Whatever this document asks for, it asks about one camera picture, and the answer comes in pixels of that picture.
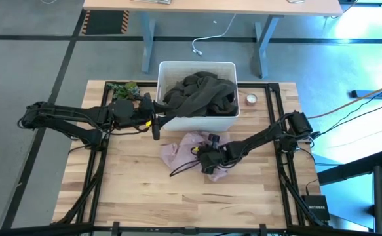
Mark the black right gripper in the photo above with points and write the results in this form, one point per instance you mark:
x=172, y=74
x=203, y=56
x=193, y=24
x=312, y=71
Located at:
x=212, y=159

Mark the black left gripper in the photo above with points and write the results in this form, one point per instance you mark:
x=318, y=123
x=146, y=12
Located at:
x=146, y=113

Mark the pink garment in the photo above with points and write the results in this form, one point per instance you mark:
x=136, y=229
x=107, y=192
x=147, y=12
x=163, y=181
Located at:
x=177, y=152

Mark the dark olive garment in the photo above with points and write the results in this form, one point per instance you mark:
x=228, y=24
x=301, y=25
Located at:
x=203, y=95

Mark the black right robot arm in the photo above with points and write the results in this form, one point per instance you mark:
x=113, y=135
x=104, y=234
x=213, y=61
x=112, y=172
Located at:
x=259, y=139

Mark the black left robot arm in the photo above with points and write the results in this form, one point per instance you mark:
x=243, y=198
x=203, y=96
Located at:
x=63, y=113

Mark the green camouflage cloth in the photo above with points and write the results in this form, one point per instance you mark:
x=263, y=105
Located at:
x=125, y=90

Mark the white plastic bin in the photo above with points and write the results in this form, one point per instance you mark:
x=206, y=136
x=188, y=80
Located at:
x=197, y=123

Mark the grey desk leg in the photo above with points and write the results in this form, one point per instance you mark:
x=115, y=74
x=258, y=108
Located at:
x=263, y=46
x=148, y=42

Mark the small round tape roll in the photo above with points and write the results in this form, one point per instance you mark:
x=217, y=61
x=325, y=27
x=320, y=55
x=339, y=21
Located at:
x=251, y=99

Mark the black hazard striped mat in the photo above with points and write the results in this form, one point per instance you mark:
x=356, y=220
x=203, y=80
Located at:
x=105, y=22

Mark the light wooden desk top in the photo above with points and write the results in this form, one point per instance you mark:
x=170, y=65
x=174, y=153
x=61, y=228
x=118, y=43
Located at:
x=210, y=7

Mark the black metal table frame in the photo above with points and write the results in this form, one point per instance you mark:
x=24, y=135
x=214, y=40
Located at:
x=151, y=229

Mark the black network switch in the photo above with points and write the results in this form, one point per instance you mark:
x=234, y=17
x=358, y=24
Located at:
x=316, y=208

